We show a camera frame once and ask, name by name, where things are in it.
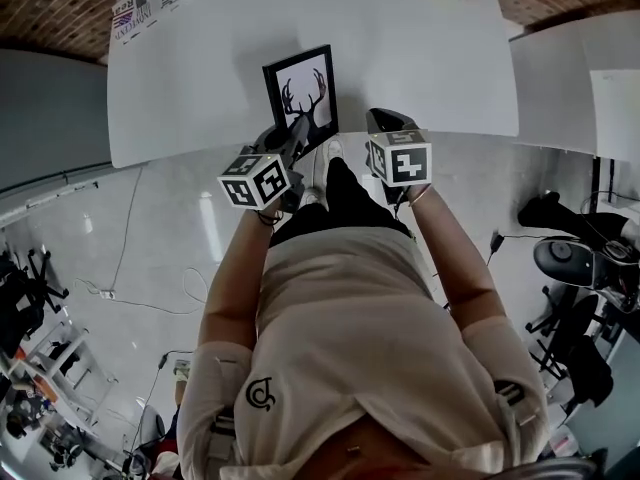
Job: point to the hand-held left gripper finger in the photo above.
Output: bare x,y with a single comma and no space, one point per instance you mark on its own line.
301,130

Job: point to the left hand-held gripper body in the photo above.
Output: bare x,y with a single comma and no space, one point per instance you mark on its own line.
260,183

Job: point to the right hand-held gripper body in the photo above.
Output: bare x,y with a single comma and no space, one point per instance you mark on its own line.
410,163

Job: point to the framed deer silhouette picture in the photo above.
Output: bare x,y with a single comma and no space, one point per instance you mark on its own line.
305,83

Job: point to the person's left forearm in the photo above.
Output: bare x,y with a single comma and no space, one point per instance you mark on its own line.
235,278

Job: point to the person's right forearm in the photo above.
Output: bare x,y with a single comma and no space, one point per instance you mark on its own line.
450,248

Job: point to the white desk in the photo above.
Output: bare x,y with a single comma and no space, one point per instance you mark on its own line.
400,58

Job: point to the black wrist band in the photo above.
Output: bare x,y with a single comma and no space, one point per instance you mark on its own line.
270,218

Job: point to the person's white shoe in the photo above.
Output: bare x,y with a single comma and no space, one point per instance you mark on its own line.
315,178
334,148

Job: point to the person's black trousers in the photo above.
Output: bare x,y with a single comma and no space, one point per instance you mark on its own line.
345,193

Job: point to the white cabinet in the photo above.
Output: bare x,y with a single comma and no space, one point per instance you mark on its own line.
550,83

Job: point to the person's beige shirt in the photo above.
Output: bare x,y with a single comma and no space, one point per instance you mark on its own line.
350,338

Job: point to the white power strip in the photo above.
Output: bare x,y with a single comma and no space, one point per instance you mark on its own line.
107,295

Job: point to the printed white book box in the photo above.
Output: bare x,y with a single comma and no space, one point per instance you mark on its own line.
145,8

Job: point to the black office chair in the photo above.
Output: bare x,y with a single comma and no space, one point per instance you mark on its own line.
20,298

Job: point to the white frame table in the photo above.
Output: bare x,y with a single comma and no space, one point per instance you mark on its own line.
55,368

